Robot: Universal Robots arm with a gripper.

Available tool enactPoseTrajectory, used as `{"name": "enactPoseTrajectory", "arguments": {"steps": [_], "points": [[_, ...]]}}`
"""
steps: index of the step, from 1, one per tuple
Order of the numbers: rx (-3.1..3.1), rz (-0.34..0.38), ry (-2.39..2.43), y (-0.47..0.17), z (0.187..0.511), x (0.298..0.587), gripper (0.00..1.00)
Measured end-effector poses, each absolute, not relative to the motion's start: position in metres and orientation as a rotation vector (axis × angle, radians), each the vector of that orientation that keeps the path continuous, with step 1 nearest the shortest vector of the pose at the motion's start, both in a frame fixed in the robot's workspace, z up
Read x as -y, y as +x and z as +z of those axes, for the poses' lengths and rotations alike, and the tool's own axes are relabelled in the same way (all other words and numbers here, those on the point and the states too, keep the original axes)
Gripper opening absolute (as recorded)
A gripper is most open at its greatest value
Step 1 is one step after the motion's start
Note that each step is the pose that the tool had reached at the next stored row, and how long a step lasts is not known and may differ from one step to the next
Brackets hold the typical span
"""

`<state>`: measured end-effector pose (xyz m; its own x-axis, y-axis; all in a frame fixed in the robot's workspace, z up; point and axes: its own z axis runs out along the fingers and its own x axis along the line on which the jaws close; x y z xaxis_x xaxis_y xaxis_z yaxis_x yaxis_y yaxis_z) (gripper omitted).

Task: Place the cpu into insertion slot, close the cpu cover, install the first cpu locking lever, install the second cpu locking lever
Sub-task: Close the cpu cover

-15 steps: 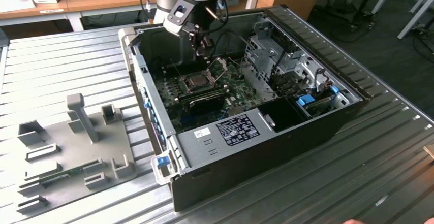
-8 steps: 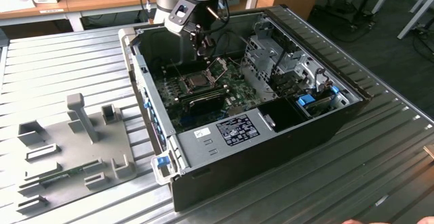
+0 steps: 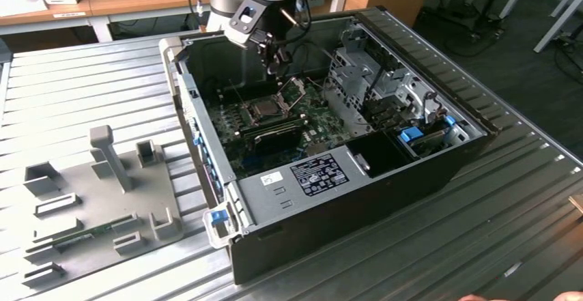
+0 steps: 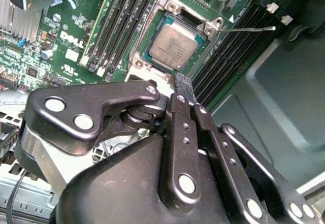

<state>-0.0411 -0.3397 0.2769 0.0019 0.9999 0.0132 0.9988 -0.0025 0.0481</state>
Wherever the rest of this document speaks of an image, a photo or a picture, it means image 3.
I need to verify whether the green motherboard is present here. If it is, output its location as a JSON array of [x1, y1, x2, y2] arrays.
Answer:
[[202, 77, 355, 179]]

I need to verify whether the green RAM stick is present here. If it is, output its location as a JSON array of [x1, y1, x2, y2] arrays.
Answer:
[[238, 115, 305, 134], [242, 119, 308, 139], [42, 221, 121, 250]]

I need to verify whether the blue expansion slot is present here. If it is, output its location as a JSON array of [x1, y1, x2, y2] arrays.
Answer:
[[242, 154, 279, 167]]

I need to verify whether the black wheeled equipment stand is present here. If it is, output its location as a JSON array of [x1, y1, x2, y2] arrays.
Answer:
[[416, 0, 507, 58]]

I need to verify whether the black looped case cable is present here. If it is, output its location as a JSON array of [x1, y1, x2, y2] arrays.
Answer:
[[288, 41, 329, 76]]

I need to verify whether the grey parts rack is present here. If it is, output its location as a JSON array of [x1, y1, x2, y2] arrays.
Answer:
[[20, 124, 185, 290]]

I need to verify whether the wooden desk white frame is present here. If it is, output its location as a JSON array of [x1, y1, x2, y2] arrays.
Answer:
[[0, 0, 94, 44], [84, 0, 355, 42]]

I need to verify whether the hard disk in blue carrier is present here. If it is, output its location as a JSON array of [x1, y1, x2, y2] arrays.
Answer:
[[395, 126, 456, 161]]

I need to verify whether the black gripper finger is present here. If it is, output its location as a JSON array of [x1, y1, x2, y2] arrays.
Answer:
[[274, 41, 293, 66], [254, 31, 280, 76]]

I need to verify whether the grey CPU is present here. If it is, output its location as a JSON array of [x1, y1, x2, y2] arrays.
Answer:
[[252, 102, 281, 117]]

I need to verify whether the grey metal drive cage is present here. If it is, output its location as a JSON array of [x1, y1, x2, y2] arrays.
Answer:
[[325, 20, 413, 134]]

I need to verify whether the grey power supply unit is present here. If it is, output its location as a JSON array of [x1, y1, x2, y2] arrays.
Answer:
[[234, 143, 371, 227]]

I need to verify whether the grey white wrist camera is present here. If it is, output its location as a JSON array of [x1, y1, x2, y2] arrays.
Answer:
[[222, 0, 270, 50]]

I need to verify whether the black camera cable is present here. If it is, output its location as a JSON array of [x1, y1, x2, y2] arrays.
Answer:
[[277, 0, 315, 48]]

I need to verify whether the black graphics card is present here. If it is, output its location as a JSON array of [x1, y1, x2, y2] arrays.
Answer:
[[250, 128, 303, 155]]

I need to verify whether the wire locking lever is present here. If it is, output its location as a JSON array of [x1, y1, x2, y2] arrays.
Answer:
[[288, 81, 307, 115], [226, 78, 249, 108]]

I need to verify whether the black open PC case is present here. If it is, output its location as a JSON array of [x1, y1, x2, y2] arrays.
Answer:
[[158, 5, 501, 285]]

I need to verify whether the wooden block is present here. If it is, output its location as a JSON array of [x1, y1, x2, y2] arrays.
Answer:
[[567, 194, 583, 220]]

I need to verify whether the black disk wire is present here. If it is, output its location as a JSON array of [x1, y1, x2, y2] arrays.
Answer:
[[420, 91, 447, 126]]

